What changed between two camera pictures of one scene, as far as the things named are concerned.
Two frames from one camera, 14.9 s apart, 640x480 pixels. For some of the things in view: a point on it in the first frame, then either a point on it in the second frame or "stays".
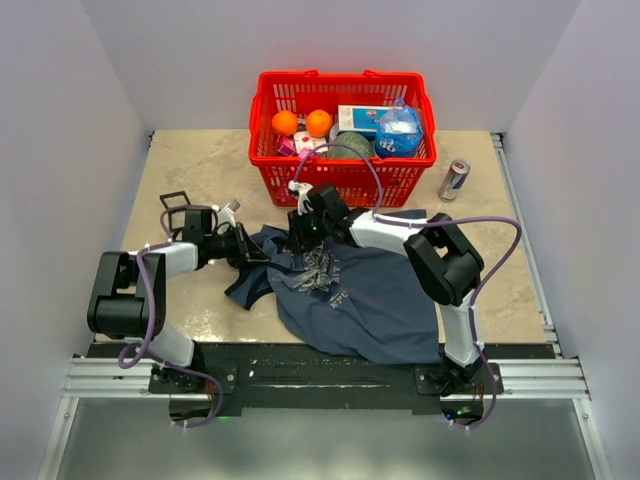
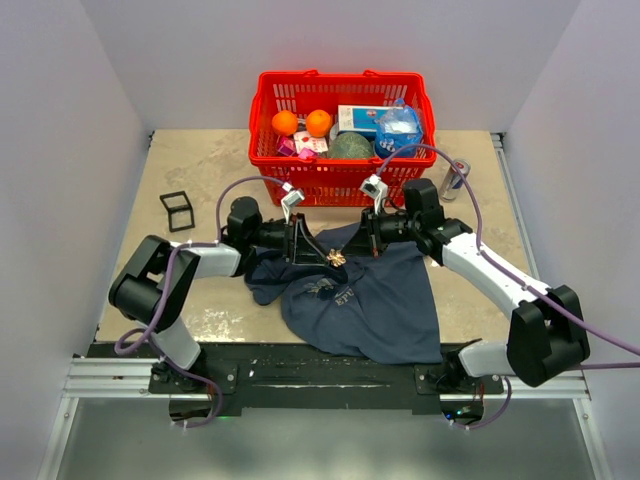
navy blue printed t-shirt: x=351 y=301 stays
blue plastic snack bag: x=399 y=131 stays
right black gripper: x=299 y=239 to x=368 y=241
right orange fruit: x=319 y=123 stays
